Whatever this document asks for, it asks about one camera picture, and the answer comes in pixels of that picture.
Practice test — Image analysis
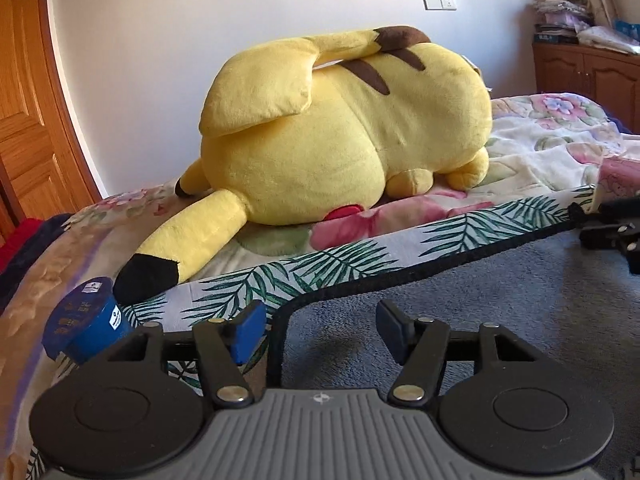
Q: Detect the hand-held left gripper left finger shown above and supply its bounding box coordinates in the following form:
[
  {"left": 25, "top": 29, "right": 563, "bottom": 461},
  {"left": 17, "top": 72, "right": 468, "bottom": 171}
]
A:
[{"left": 106, "top": 300, "right": 268, "bottom": 409}]

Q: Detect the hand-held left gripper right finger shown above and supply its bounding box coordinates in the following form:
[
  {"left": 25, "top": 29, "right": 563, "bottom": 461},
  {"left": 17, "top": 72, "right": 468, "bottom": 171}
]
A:
[{"left": 375, "top": 299, "right": 534, "bottom": 409}]

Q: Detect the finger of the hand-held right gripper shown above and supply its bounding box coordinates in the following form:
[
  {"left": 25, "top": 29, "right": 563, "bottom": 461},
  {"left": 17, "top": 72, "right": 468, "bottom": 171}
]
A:
[
  {"left": 568, "top": 198, "right": 640, "bottom": 229},
  {"left": 578, "top": 225, "right": 640, "bottom": 276}
]

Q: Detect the grey towel with black trim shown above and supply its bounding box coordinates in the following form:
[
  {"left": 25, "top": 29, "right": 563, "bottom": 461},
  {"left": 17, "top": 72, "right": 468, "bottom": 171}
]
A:
[{"left": 268, "top": 224, "right": 640, "bottom": 480}]

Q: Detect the palm leaf printed cloth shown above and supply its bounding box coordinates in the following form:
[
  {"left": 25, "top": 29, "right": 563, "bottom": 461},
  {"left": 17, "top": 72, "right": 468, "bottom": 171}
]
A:
[{"left": 30, "top": 184, "right": 597, "bottom": 471}]

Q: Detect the floral blanket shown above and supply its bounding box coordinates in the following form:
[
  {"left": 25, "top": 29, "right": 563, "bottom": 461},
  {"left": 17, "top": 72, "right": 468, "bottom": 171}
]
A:
[{"left": 0, "top": 92, "right": 640, "bottom": 480}]

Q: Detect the wooden cabinet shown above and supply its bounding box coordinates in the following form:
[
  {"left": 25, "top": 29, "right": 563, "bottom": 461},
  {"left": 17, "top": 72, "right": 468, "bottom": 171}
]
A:
[{"left": 531, "top": 41, "right": 640, "bottom": 135}]

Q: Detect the blue round container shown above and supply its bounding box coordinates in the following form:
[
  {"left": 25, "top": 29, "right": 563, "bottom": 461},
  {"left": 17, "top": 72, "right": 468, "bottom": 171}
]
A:
[{"left": 42, "top": 277, "right": 134, "bottom": 366}]

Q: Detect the blue box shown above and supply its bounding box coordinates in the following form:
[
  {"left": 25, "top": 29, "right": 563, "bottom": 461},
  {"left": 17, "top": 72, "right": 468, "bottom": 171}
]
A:
[{"left": 612, "top": 18, "right": 640, "bottom": 42}]

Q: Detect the pile of folded cloths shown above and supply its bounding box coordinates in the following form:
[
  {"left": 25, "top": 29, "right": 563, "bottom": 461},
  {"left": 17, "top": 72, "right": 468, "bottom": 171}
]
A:
[{"left": 532, "top": 0, "right": 640, "bottom": 55}]

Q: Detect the yellow plush toy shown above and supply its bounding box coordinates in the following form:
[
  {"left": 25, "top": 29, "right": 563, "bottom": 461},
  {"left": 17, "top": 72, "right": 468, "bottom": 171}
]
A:
[{"left": 113, "top": 25, "right": 493, "bottom": 306}]

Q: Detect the dark blue cloth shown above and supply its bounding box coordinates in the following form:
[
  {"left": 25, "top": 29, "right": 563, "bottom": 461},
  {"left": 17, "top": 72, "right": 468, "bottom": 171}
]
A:
[{"left": 0, "top": 213, "right": 76, "bottom": 313}]

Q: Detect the red cloth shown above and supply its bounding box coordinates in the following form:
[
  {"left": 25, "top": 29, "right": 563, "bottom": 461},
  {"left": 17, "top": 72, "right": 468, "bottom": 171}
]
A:
[{"left": 0, "top": 217, "right": 47, "bottom": 273}]

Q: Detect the wooden door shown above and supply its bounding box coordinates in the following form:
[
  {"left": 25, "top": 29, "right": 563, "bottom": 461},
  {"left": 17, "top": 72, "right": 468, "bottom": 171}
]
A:
[{"left": 0, "top": 0, "right": 103, "bottom": 248}]

